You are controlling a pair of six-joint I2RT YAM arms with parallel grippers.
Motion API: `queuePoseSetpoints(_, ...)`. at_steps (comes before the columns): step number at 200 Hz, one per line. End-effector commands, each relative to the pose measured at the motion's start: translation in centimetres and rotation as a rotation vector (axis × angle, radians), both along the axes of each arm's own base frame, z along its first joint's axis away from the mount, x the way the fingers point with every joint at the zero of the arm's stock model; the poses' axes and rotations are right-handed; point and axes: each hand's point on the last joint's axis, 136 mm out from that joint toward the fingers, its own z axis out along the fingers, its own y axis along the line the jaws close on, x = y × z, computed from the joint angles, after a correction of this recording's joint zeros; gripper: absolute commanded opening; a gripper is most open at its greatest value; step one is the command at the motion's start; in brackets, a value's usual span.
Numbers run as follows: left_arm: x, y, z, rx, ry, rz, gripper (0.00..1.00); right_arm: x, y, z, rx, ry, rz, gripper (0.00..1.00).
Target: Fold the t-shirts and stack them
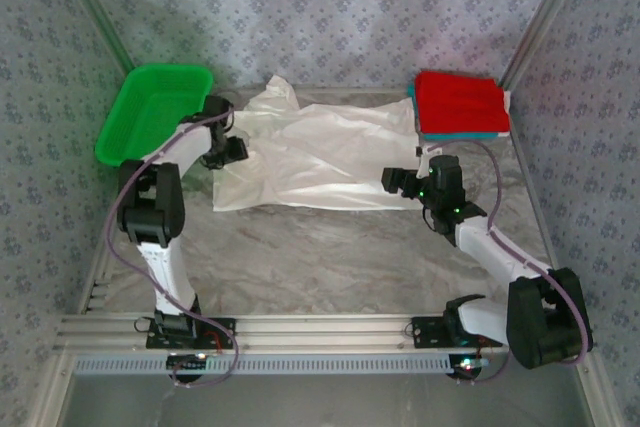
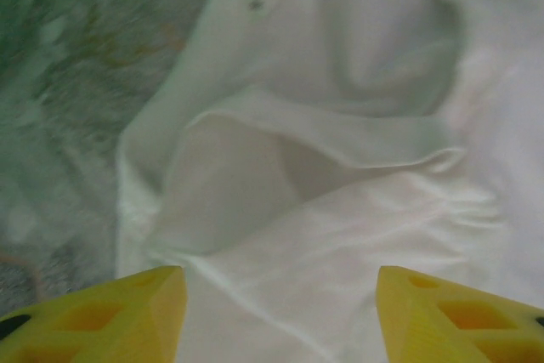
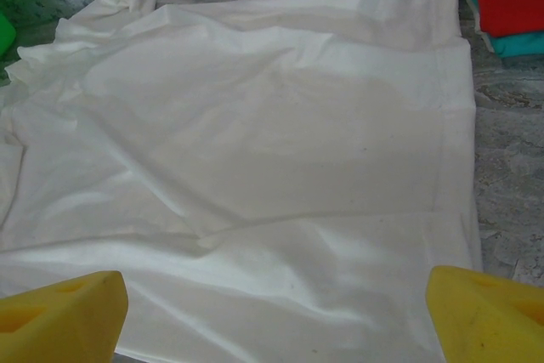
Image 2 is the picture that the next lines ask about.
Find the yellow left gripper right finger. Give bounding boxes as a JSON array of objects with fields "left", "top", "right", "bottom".
[{"left": 377, "top": 264, "right": 544, "bottom": 363}]

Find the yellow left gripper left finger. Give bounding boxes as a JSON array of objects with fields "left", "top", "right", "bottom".
[{"left": 0, "top": 264, "right": 188, "bottom": 363}]

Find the white t-shirt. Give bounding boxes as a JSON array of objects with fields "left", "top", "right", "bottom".
[{"left": 114, "top": 0, "right": 544, "bottom": 363}]

